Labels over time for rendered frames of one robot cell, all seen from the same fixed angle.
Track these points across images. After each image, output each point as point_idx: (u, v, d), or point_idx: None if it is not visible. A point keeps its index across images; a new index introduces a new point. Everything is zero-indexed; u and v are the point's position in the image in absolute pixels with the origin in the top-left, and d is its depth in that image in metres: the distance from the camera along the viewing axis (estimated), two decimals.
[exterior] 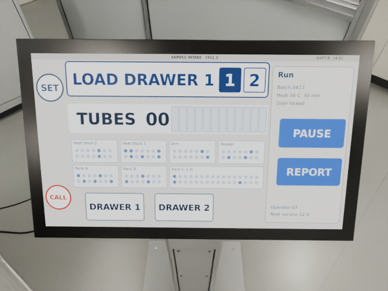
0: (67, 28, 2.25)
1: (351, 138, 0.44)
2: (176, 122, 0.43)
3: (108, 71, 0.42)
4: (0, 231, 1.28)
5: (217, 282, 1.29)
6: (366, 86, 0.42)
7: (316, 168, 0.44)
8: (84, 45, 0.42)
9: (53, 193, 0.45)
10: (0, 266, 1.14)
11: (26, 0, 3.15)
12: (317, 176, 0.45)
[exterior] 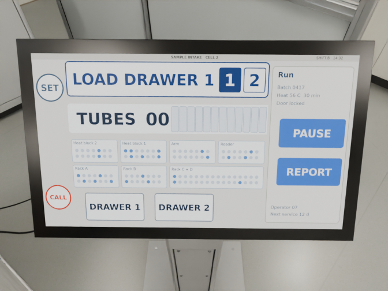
0: (67, 28, 2.25)
1: (351, 138, 0.44)
2: (176, 122, 0.43)
3: (108, 71, 0.42)
4: (0, 231, 1.28)
5: (217, 282, 1.29)
6: (366, 86, 0.42)
7: (316, 168, 0.44)
8: (84, 45, 0.42)
9: (53, 193, 0.45)
10: (0, 266, 1.14)
11: (26, 0, 3.15)
12: (317, 176, 0.45)
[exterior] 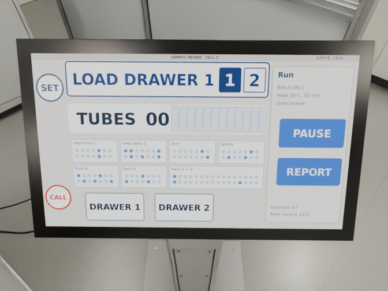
0: (67, 28, 2.25)
1: (351, 138, 0.44)
2: (176, 122, 0.43)
3: (108, 71, 0.42)
4: (0, 231, 1.28)
5: (217, 282, 1.29)
6: (366, 86, 0.42)
7: (316, 168, 0.44)
8: (84, 45, 0.42)
9: (53, 193, 0.45)
10: (0, 266, 1.14)
11: (26, 0, 3.15)
12: (317, 176, 0.45)
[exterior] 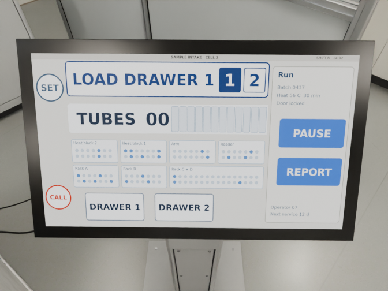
0: (67, 28, 2.25)
1: (351, 138, 0.44)
2: (176, 122, 0.43)
3: (108, 71, 0.42)
4: (0, 231, 1.28)
5: (217, 282, 1.29)
6: (366, 86, 0.42)
7: (316, 168, 0.44)
8: (84, 45, 0.42)
9: (53, 193, 0.45)
10: (0, 266, 1.14)
11: (26, 0, 3.15)
12: (317, 176, 0.45)
